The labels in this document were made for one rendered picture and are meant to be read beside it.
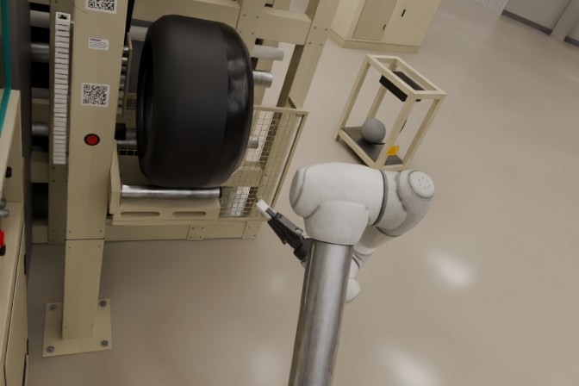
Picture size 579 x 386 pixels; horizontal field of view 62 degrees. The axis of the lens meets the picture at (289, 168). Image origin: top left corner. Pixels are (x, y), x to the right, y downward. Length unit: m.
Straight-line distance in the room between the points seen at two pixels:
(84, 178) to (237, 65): 0.64
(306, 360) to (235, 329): 1.38
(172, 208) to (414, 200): 0.90
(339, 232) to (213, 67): 0.64
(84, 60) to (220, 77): 0.37
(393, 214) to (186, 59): 0.72
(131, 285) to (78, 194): 0.92
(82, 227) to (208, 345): 0.90
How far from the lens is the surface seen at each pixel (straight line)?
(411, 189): 1.07
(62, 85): 1.52
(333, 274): 1.07
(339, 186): 1.03
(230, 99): 1.40
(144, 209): 1.67
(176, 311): 2.49
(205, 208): 1.71
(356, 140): 4.01
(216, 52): 1.45
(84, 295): 2.14
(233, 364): 2.38
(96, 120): 1.57
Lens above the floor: 1.98
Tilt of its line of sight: 33 degrees down
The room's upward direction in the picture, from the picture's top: 20 degrees clockwise
